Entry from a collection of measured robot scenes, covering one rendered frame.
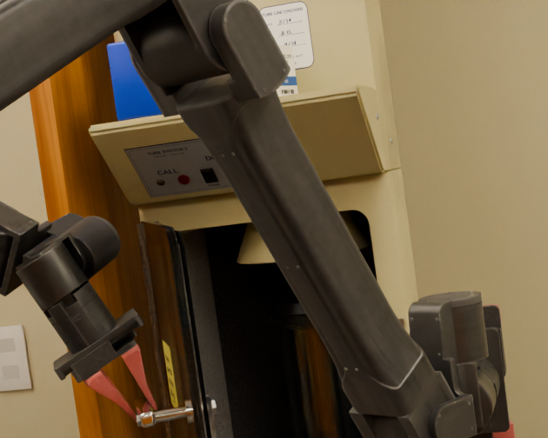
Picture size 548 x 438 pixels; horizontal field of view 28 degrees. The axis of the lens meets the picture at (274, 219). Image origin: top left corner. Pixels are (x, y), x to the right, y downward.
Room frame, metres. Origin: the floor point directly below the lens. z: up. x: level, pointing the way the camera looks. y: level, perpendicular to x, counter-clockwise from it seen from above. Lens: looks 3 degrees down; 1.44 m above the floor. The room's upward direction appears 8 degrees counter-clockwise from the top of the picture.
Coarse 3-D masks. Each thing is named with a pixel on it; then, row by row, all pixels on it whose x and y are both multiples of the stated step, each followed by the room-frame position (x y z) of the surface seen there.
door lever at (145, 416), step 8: (136, 400) 1.16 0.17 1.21; (144, 400) 1.15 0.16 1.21; (184, 400) 1.10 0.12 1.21; (136, 408) 1.13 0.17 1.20; (144, 408) 1.10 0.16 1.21; (168, 408) 1.10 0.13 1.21; (176, 408) 1.10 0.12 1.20; (184, 408) 1.10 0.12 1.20; (144, 416) 1.09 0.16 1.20; (152, 416) 1.09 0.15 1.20; (160, 416) 1.09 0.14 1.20; (168, 416) 1.09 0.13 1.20; (176, 416) 1.09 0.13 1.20; (184, 416) 1.10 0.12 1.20; (144, 424) 1.09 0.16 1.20; (152, 424) 1.09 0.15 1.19
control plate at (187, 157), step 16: (160, 144) 1.26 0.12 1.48; (176, 144) 1.26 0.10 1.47; (192, 144) 1.26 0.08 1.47; (144, 160) 1.28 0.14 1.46; (160, 160) 1.28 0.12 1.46; (176, 160) 1.28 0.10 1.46; (192, 160) 1.28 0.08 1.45; (208, 160) 1.27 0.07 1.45; (144, 176) 1.31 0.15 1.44; (160, 176) 1.30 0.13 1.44; (176, 176) 1.30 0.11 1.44; (192, 176) 1.30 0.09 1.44; (224, 176) 1.29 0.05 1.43; (160, 192) 1.32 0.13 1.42; (176, 192) 1.32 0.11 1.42
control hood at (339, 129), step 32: (288, 96) 1.20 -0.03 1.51; (320, 96) 1.19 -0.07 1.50; (352, 96) 1.18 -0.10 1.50; (96, 128) 1.26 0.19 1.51; (128, 128) 1.25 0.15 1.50; (160, 128) 1.24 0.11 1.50; (320, 128) 1.22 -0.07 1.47; (352, 128) 1.21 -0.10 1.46; (128, 160) 1.29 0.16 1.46; (320, 160) 1.26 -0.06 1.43; (352, 160) 1.25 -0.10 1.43; (384, 160) 1.28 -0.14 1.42; (128, 192) 1.33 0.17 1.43; (192, 192) 1.32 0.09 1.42; (224, 192) 1.32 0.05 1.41
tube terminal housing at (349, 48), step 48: (288, 0) 1.31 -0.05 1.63; (336, 0) 1.30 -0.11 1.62; (336, 48) 1.30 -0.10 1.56; (384, 48) 1.39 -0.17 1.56; (384, 96) 1.34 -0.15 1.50; (384, 144) 1.29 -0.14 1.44; (336, 192) 1.30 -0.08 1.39; (384, 192) 1.29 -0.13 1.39; (384, 240) 1.29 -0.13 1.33; (384, 288) 1.29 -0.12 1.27
